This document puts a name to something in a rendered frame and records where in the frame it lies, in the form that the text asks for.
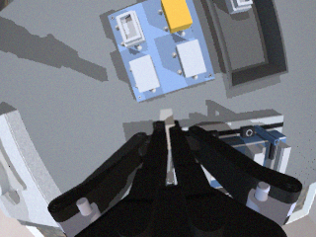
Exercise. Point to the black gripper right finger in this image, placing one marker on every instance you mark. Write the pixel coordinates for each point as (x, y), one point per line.
(269, 192)

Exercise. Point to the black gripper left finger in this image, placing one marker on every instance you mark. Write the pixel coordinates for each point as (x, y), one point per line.
(79, 207)

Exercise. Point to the yellow rectangular block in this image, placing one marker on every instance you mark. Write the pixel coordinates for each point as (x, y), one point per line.
(177, 15)

